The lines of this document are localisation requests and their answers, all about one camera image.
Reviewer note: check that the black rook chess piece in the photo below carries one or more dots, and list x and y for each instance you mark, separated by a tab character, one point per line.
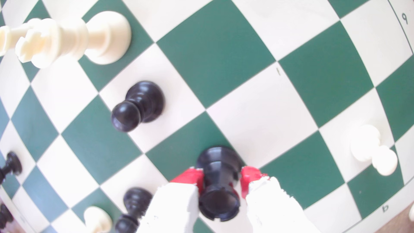
220	168

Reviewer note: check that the white queen chess piece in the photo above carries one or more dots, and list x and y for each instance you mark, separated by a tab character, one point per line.
106	37

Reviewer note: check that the black pawn chess piece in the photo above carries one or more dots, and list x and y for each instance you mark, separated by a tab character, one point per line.
145	100
5	215
137	200
13	163

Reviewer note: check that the white pawn chess piece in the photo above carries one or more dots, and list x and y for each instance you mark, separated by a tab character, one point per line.
97	220
365	142

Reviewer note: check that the green and white chess mat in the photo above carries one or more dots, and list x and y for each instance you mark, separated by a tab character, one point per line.
213	48

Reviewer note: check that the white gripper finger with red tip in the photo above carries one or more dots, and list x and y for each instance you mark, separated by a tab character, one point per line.
171	210
275	210

